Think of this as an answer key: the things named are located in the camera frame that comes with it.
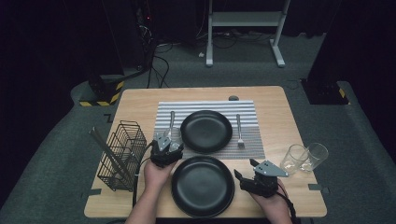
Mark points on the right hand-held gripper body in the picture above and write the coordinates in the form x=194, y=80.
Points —
x=264, y=183

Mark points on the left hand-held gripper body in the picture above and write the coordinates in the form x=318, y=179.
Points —
x=165, y=155

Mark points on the silver knife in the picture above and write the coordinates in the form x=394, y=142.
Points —
x=172, y=121

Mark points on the silver fork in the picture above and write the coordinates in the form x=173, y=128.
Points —
x=239, y=130

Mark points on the black plate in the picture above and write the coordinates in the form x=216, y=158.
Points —
x=203, y=216
x=206, y=131
x=202, y=185

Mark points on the person's left hand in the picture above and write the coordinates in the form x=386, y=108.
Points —
x=158, y=177

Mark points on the person's right hand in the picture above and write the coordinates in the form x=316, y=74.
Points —
x=274, y=205

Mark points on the grey white striped placemat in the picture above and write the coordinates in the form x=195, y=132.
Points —
x=249, y=146

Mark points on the grey chopstick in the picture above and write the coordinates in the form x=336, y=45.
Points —
x=107, y=144
x=102, y=146

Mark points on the dark round table grommet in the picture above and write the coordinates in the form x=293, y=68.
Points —
x=233, y=98

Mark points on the black yellow striped base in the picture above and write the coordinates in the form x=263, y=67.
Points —
x=106, y=93
x=323, y=93

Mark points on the dark equipment rack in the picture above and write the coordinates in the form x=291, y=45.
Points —
x=130, y=31

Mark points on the white metal stand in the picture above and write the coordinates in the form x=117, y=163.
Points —
x=246, y=18

